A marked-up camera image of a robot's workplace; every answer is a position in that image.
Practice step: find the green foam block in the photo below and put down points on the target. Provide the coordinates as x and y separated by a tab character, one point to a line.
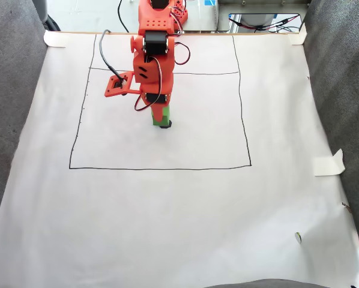
167	114

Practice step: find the white paper sheet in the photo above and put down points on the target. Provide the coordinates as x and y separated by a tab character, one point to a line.
179	210

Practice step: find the white masking tape piece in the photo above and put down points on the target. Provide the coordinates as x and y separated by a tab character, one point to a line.
299	37
55	39
326	166

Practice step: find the grey felt panel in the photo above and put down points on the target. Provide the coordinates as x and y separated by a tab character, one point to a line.
8	105
344	90

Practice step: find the small round white sticker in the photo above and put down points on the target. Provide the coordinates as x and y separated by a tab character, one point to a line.
297	238

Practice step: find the orange camera mount with camera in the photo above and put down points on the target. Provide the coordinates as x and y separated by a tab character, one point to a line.
110	90

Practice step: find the grey metal frame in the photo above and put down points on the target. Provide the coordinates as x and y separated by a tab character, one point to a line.
221	15

